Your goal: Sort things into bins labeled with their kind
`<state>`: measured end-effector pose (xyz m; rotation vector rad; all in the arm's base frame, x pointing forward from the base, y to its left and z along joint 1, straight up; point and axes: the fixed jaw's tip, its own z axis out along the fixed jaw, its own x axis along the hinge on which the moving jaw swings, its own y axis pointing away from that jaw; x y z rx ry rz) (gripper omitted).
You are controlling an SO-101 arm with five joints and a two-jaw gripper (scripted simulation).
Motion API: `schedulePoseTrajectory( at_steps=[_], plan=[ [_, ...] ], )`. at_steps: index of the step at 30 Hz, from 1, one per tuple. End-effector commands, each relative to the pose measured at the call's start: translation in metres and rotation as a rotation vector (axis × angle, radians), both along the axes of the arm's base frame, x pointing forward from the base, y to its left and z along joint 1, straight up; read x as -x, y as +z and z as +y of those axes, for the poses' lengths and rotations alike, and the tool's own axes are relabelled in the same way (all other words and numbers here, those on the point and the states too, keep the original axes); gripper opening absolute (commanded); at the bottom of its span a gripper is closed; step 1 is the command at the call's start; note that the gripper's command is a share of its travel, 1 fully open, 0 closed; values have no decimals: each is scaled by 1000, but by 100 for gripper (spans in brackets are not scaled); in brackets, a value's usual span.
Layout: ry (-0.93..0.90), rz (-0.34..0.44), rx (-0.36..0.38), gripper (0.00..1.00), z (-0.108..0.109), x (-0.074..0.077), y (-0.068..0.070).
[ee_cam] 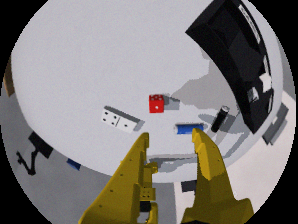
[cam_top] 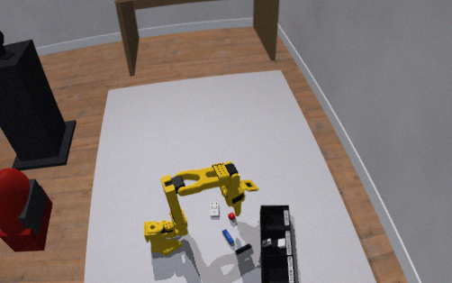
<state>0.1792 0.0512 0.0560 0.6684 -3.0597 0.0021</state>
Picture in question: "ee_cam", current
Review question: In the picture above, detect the red die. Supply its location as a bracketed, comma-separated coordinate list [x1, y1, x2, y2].
[149, 95, 164, 113]

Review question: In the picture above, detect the white domino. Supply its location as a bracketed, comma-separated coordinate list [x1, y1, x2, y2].
[101, 106, 138, 134]

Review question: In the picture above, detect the blue battery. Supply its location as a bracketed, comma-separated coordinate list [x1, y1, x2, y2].
[173, 124, 203, 134]

